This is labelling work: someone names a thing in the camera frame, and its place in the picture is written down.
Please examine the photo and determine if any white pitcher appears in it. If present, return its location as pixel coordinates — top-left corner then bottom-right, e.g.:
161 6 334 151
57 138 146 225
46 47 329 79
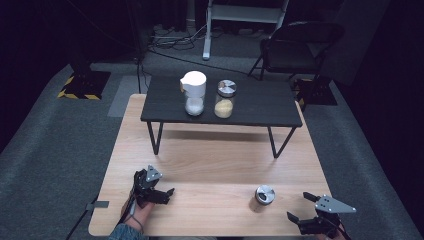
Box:
179 70 208 117

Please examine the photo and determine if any black folding chair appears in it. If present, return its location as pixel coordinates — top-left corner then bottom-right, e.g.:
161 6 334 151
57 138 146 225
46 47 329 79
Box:
247 20 346 83

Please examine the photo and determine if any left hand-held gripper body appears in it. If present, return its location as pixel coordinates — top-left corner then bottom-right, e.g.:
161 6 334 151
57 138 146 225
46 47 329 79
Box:
132 164 164 209

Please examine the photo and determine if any hand-held gripper cable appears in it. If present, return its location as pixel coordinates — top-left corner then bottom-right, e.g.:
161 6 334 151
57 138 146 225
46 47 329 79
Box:
117 188 145 235
334 219 353 240

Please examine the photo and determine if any person's left hand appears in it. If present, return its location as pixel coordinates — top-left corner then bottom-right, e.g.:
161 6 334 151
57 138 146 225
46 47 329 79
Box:
119 195 156 232

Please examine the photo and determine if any left hand-held gripper cable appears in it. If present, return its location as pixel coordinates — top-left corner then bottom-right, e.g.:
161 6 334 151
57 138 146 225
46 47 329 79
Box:
117 188 145 235

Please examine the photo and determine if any long black floor cable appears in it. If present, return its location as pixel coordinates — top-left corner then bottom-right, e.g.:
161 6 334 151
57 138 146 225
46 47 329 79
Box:
147 48 252 77

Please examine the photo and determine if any glass jar solid metal lid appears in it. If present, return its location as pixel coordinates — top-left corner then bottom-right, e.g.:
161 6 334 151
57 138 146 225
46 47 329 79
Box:
213 78 238 120

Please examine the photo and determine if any grey panel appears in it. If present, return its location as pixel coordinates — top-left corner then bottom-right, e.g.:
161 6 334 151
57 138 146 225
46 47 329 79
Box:
319 0 392 87

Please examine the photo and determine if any grey tape tab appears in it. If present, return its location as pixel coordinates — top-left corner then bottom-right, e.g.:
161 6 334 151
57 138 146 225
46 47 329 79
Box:
85 200 110 212

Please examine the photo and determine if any person's right hand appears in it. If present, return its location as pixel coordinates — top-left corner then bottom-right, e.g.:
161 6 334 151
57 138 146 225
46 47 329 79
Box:
314 231 352 240

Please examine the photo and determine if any white metal stand frame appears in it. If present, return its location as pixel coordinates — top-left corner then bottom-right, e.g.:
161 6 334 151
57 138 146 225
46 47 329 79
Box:
202 0 291 61

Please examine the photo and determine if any black shelf rack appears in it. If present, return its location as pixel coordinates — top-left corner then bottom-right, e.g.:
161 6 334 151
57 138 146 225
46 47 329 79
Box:
140 75 304 160

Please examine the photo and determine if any black yellow striped stand base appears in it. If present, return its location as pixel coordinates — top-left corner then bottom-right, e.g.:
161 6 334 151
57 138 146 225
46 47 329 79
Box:
292 77 338 108
56 69 112 101

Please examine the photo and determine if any tangle of floor cables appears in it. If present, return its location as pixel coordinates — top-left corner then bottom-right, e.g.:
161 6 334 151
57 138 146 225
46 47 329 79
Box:
147 23 209 52

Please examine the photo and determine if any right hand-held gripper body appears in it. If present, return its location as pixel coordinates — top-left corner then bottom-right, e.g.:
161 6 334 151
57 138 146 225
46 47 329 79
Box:
297 194 357 240

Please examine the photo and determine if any right hand-held gripper cable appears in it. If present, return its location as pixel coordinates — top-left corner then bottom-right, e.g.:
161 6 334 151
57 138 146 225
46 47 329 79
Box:
334 219 353 240

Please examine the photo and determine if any person's left denim sleeve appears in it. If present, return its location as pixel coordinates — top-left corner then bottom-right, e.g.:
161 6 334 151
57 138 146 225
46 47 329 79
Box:
107 222 150 240

